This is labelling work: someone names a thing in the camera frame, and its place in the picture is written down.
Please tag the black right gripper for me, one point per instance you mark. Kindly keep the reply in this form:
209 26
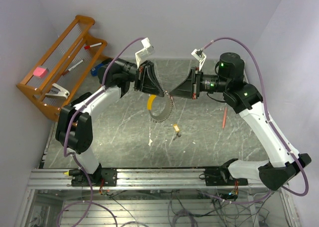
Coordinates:
188 88

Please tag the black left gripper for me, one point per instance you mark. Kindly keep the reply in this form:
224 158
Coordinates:
146 80

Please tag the large keyring with yellow handle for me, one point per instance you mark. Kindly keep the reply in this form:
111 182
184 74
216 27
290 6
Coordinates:
165 113

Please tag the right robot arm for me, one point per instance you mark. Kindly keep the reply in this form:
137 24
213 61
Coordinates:
284 161

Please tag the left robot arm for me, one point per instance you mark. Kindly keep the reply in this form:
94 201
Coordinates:
74 128

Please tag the yellow key tag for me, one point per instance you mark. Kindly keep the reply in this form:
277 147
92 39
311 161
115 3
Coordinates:
176 128

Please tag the orange pencil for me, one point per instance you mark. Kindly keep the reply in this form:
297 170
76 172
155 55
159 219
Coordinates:
224 118

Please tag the silver key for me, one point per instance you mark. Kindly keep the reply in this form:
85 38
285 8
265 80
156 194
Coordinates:
177 136

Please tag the blue stapler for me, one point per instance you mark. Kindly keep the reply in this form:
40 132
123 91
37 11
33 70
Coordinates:
94 70

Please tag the black stapler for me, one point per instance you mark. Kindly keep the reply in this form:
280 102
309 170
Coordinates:
80 99

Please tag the red capped marker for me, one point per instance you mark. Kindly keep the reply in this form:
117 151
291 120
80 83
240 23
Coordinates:
92 45

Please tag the brown tipped marker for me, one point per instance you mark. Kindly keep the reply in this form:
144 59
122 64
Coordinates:
72 67

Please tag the white stapler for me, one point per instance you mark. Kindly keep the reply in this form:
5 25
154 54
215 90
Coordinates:
58 92

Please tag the orange wooden rack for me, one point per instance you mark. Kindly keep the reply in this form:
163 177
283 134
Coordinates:
66 51

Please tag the pink eraser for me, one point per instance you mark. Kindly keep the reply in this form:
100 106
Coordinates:
40 72

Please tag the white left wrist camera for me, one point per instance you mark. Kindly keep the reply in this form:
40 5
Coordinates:
147 50

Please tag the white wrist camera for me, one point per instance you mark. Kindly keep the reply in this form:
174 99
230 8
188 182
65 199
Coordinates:
147 50
200 56

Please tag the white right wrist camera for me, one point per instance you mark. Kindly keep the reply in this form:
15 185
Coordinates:
200 56

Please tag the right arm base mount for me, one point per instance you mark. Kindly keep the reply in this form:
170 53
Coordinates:
220 176

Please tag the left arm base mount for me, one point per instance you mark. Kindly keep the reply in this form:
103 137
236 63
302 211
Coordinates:
106 177

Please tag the yellow tipped tool on rail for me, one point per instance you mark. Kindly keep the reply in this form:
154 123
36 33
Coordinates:
74 172

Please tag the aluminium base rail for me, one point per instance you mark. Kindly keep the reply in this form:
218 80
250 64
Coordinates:
129 179

